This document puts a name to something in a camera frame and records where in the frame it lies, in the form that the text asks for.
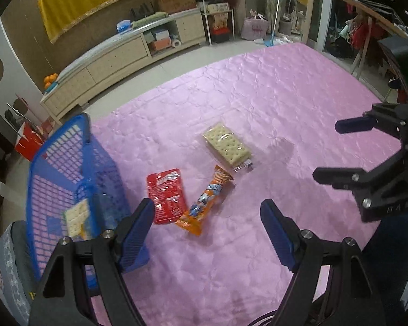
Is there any cream tv cabinet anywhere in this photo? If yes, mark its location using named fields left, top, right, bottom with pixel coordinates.
left=40, top=7, right=206, bottom=123

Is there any pink bag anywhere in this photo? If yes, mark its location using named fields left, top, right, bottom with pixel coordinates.
left=241, top=15, right=270, bottom=42

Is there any plate of oranges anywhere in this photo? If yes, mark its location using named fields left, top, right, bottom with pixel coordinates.
left=42, top=73, right=60, bottom=91

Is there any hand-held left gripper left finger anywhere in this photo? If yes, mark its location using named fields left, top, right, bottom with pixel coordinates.
left=29, top=198, right=156, bottom=326

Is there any green folded cloth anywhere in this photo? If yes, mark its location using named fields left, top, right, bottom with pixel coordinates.
left=131, top=11, right=169, bottom=30

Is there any yellow fringed wall cloth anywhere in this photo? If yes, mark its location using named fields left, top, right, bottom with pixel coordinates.
left=37, top=0, right=162, bottom=43

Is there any red gift bag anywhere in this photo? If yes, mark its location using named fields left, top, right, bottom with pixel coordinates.
left=14, top=122, right=49, bottom=162

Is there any pink quilted bedspread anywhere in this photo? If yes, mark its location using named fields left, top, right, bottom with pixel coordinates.
left=88, top=42, right=408, bottom=326

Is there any blue mop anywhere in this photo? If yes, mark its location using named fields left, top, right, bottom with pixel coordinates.
left=263, top=0, right=288, bottom=47

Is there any white metal rack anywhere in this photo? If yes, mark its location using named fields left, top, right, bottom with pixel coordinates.
left=184, top=0, right=236, bottom=45

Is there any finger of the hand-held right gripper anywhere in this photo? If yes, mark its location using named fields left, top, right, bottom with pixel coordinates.
left=312, top=144, right=408, bottom=199
left=335, top=102, right=408, bottom=137

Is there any cracker packet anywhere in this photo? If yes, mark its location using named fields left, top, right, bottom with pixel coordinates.
left=62, top=199, right=91, bottom=239
left=202, top=121, right=254, bottom=173

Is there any grey stool with lace cover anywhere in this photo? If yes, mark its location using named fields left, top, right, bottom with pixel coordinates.
left=0, top=221, right=39, bottom=326

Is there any red snack packet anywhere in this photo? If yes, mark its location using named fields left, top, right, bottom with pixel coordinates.
left=146, top=168, right=185, bottom=225

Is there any orange tube snack packet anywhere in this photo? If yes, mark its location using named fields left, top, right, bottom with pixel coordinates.
left=174, top=165, right=234, bottom=236

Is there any blue plastic basket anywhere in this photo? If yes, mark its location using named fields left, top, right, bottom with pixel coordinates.
left=25, top=112, right=151, bottom=297

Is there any cardboard box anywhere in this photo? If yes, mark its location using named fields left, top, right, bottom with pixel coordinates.
left=155, top=0, right=196, bottom=14

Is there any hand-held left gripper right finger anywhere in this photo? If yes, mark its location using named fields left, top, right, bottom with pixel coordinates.
left=260, top=199, right=384, bottom=326

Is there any wooden clothes rack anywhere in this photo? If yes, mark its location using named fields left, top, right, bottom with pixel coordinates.
left=326, top=0, right=408, bottom=79

